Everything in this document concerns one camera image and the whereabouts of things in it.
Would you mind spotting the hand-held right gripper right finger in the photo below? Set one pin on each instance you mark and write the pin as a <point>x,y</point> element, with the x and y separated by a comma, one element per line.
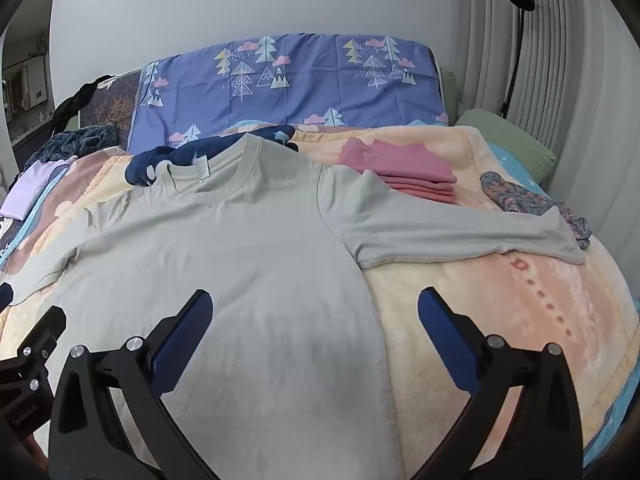
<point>445,335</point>

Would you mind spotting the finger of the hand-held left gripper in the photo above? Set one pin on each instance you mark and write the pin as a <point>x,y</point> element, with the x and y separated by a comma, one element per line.
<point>47,330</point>
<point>5,297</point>

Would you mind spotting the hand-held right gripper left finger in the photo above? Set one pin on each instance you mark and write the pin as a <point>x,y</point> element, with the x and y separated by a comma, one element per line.
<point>182,335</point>

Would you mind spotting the light grey t-shirt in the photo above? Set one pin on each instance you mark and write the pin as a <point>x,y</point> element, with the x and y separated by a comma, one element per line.
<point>250,260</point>

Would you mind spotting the stack of pink clothes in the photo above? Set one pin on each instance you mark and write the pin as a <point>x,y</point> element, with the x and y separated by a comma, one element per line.
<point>400,165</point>

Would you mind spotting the peach plush blanket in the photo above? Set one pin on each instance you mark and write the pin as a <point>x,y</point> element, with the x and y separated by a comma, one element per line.
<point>475,285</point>

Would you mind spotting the lavender garment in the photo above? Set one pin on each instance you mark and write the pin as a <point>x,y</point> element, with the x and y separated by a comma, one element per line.
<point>35,185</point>

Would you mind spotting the floral patterned garment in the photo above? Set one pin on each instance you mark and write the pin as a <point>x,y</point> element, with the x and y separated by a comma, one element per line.
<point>515,197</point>

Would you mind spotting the dark teal fuzzy blanket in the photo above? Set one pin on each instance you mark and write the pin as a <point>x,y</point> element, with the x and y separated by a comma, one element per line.
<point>75,140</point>

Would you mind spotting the navy star-print garment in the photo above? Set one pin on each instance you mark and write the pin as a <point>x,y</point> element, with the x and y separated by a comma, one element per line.
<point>150,165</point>

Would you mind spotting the light blue bed sheet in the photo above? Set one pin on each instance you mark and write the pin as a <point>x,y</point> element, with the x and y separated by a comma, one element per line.
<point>510,160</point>

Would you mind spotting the green pillow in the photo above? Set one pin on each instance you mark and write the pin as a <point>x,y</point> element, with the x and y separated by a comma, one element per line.
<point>505,135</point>

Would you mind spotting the black braided cloth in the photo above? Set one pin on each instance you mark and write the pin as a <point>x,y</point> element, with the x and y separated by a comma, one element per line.
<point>75,100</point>

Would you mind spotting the dark tree-print panel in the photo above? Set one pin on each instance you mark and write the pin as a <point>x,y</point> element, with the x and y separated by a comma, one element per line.
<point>115,105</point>

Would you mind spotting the blue tree-print quilt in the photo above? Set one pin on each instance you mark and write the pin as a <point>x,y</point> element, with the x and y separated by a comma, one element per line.
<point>310,75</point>

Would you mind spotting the white pleated curtain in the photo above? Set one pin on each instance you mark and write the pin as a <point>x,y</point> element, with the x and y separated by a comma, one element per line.
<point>575,60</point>

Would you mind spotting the arched wall mirror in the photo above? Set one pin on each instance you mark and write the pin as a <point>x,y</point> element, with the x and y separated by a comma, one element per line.
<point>30,60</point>

